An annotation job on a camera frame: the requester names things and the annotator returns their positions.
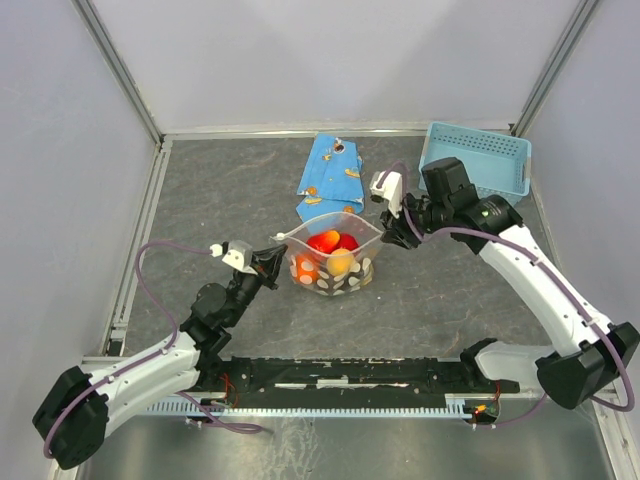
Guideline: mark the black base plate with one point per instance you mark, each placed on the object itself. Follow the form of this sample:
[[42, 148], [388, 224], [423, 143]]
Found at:
[[323, 384]]

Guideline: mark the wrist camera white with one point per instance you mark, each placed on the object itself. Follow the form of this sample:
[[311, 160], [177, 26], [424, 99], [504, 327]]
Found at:
[[236, 254], [388, 186]]

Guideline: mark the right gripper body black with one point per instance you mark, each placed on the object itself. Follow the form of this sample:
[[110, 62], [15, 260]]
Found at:
[[418, 211]]

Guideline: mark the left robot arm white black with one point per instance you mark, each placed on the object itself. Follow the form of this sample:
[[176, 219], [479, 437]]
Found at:
[[82, 409]]

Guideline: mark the blue patterned cloth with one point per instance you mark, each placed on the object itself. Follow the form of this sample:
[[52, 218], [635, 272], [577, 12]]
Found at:
[[331, 181]]

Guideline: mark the red bell pepper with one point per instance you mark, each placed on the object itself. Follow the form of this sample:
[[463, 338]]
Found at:
[[325, 242]]

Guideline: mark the light blue cable duct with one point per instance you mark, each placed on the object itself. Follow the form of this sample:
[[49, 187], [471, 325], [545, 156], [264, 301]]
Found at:
[[454, 408]]

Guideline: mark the light blue plastic basket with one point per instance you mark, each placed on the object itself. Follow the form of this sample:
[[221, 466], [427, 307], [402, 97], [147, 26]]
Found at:
[[495, 163]]

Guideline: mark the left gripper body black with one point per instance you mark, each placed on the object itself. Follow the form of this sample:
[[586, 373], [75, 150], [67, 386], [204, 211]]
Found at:
[[249, 283]]

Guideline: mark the orange fruit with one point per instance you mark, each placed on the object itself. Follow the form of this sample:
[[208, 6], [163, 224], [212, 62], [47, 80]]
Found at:
[[306, 271]]

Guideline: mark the clear zip top bag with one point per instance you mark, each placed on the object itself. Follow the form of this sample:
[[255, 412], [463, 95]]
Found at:
[[361, 271]]

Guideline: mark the red apple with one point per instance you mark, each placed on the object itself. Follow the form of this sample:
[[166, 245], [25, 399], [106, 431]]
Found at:
[[347, 242]]

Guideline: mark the small yellow fruit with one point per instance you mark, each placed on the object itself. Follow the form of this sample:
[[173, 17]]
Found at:
[[339, 262]]

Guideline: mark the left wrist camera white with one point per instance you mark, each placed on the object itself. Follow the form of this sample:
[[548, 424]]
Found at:
[[236, 254]]

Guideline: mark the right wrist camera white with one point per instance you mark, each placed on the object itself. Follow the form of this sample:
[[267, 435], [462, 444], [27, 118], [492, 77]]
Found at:
[[388, 186]]

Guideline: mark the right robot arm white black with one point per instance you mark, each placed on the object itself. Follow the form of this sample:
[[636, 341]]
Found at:
[[588, 354]]

